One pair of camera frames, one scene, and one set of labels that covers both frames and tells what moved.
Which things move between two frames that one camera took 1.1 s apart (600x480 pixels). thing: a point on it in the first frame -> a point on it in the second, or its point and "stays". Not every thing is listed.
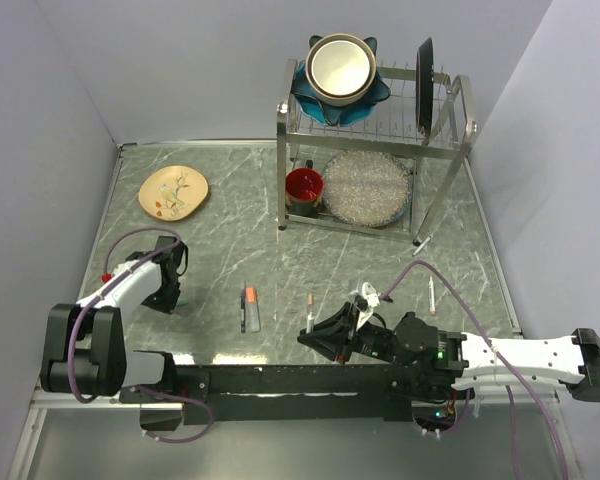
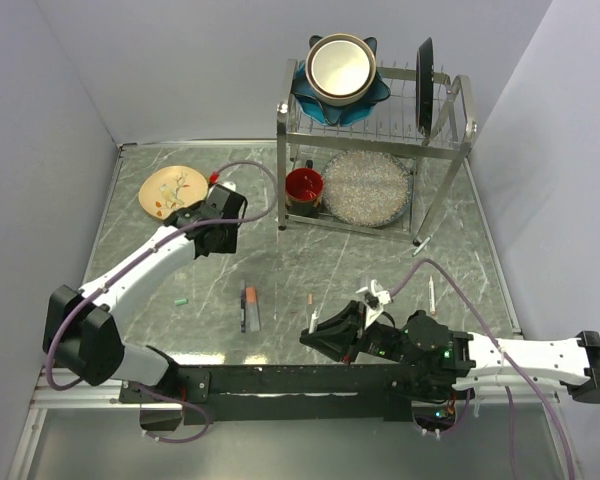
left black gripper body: (164, 299) -> (229, 241)
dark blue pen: (243, 308) stays
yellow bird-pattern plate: (173, 192) stays
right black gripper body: (369, 339) stays
